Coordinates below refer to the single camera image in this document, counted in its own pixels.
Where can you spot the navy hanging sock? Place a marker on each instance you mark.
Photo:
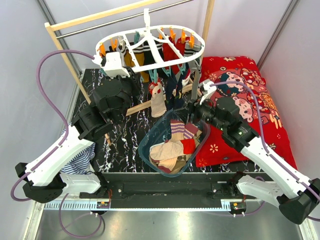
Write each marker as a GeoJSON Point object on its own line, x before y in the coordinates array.
{"type": "Point", "coordinates": [173, 93]}

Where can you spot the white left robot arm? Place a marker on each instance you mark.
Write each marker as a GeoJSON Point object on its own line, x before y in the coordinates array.
{"type": "Point", "coordinates": [44, 179]}

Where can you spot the grey hanging sock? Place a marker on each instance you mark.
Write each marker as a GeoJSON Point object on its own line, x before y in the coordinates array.
{"type": "Point", "coordinates": [195, 67]}

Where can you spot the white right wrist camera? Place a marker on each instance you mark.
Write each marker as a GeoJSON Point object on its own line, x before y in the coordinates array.
{"type": "Point", "coordinates": [208, 88]}

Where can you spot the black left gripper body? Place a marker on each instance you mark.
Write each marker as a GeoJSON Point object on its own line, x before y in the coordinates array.
{"type": "Point", "coordinates": [131, 89]}

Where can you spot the clear blue plastic bin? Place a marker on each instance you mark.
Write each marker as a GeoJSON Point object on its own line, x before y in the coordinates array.
{"type": "Point", "coordinates": [161, 133]}

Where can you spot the red hanging sock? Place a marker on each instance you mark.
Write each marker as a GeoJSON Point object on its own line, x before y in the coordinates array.
{"type": "Point", "coordinates": [168, 52]}

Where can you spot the purple striped beige sock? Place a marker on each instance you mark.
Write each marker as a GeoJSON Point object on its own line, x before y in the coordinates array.
{"type": "Point", "coordinates": [181, 131]}

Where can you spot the red cartoon print pillow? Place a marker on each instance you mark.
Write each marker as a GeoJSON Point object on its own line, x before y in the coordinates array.
{"type": "Point", "coordinates": [248, 90]}

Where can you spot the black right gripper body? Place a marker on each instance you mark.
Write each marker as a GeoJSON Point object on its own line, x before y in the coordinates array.
{"type": "Point", "coordinates": [203, 112]}

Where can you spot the white oval clip hanger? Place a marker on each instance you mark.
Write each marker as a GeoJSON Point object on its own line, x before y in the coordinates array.
{"type": "Point", "coordinates": [135, 38]}

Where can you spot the beige sock with red cuff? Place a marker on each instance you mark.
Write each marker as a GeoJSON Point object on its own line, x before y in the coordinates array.
{"type": "Point", "coordinates": [157, 102]}

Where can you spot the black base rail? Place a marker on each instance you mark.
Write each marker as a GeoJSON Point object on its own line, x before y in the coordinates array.
{"type": "Point", "coordinates": [216, 185]}

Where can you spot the mustard yellow hanging sock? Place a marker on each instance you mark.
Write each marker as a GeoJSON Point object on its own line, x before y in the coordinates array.
{"type": "Point", "coordinates": [140, 59]}

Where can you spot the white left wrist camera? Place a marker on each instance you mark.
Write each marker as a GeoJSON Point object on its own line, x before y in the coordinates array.
{"type": "Point", "coordinates": [113, 66]}

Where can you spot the blue striped cloth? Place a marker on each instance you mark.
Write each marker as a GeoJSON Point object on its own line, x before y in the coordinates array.
{"type": "Point", "coordinates": [80, 164]}

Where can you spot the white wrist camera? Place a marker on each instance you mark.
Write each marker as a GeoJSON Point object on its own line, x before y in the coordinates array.
{"type": "Point", "coordinates": [208, 88]}
{"type": "Point", "coordinates": [113, 66]}

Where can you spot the teal clothes clip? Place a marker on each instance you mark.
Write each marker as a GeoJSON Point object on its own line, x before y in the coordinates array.
{"type": "Point", "coordinates": [153, 74]}

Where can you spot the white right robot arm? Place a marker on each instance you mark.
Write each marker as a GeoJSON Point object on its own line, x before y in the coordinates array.
{"type": "Point", "coordinates": [293, 193]}

